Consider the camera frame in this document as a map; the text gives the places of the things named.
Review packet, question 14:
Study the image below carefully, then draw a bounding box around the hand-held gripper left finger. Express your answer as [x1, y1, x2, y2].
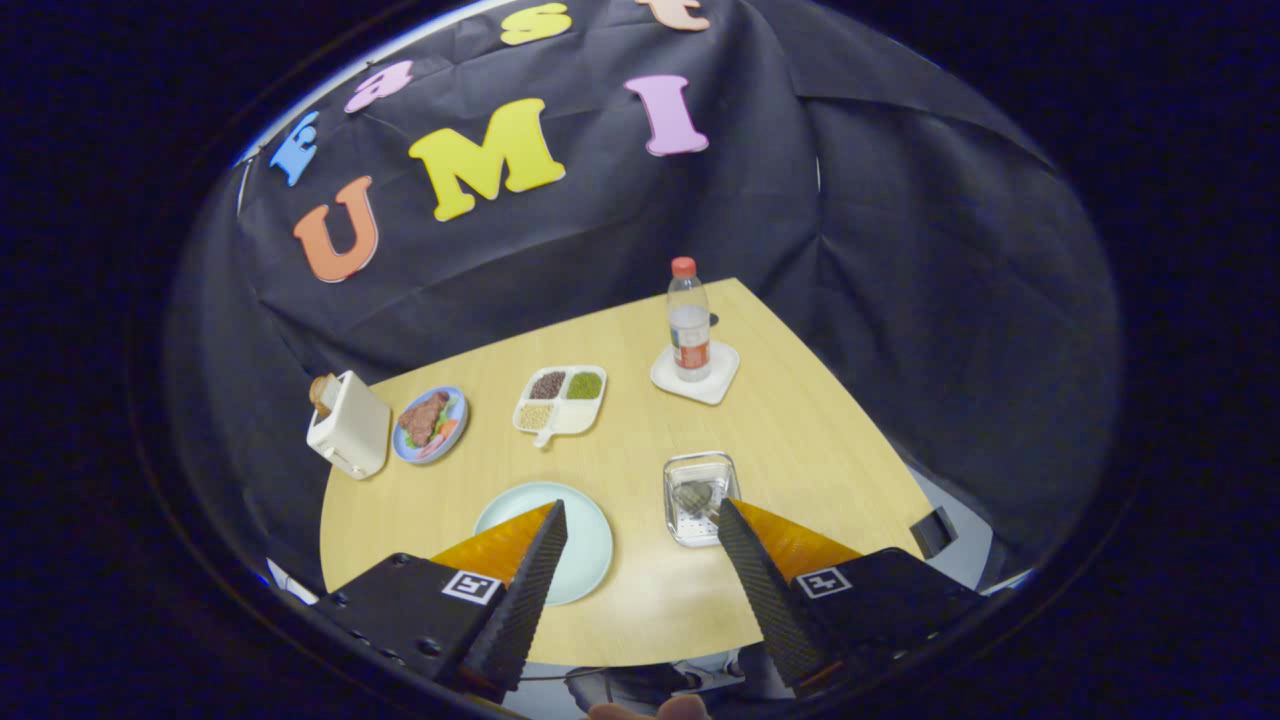
[318, 499, 569, 701]

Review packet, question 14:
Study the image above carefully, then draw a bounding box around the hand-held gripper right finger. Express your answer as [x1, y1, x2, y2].
[716, 497, 991, 698]

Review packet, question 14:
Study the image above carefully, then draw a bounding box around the large mint green plate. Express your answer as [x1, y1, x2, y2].
[472, 482, 615, 607]

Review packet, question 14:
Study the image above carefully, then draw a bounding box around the person's dark clothing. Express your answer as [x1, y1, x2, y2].
[565, 645, 801, 719]

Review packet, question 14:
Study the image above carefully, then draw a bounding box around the white divided dish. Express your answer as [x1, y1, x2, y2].
[512, 364, 608, 448]

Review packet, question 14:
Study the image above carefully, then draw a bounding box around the small blue plate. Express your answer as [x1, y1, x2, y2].
[392, 386, 469, 465]

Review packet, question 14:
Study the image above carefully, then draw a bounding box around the brown steak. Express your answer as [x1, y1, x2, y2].
[398, 391, 451, 447]

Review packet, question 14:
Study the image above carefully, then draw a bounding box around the white square coaster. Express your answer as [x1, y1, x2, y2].
[650, 340, 741, 406]

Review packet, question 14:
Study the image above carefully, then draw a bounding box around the white panel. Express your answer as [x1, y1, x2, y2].
[265, 558, 321, 606]

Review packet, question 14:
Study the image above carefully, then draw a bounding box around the cream white toaster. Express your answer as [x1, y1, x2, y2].
[306, 370, 393, 481]

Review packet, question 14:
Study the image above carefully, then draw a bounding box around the clear red-capped water bottle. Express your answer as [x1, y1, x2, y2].
[666, 256, 713, 383]

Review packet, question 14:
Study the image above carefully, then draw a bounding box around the metal wire cutlery basket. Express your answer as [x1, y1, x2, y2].
[662, 451, 743, 549]

